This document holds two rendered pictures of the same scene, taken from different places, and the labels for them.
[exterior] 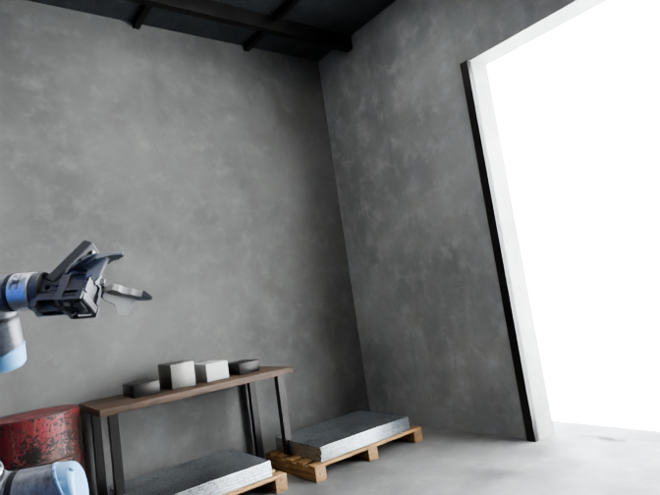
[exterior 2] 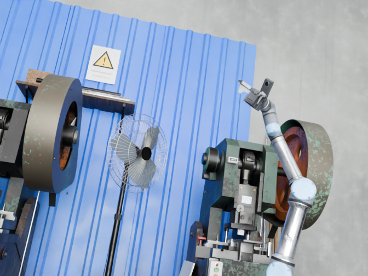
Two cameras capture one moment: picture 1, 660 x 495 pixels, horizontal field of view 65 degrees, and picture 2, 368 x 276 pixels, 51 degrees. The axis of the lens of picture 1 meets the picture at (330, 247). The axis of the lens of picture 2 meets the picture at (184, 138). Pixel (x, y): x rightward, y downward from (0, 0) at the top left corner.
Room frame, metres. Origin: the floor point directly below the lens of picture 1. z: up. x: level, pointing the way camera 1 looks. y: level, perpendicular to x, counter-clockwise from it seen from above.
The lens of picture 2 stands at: (1.62, -1.24, 0.67)
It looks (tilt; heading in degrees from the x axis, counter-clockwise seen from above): 16 degrees up; 120
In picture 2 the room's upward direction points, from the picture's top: 8 degrees clockwise
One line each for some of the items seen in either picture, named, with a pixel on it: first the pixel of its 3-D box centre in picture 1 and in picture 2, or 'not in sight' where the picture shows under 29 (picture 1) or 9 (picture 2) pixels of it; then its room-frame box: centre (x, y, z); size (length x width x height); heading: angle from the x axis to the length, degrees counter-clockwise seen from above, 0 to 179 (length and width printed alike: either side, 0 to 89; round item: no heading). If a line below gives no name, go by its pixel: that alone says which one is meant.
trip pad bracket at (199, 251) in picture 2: not in sight; (201, 260); (0.54, 1.07, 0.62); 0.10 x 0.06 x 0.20; 38
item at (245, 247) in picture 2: not in sight; (246, 250); (0.75, 1.30, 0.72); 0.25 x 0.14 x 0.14; 128
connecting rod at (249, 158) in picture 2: not in sight; (245, 173); (0.65, 1.44, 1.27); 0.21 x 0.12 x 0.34; 128
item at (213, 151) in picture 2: not in sight; (213, 163); (0.44, 1.30, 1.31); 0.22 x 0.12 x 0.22; 128
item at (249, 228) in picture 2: not in sight; (240, 229); (0.64, 1.44, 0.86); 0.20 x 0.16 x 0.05; 38
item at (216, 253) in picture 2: not in sight; (237, 256); (0.65, 1.44, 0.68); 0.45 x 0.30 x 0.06; 38
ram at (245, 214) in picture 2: not in sight; (244, 203); (0.67, 1.41, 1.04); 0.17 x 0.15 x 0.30; 128
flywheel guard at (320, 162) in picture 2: not in sight; (282, 175); (0.85, 1.73, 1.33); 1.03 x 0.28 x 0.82; 128
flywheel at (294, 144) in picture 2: not in sight; (299, 174); (0.99, 1.70, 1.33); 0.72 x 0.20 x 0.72; 128
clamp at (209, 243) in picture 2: not in sight; (216, 241); (0.51, 1.34, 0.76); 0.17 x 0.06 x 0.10; 38
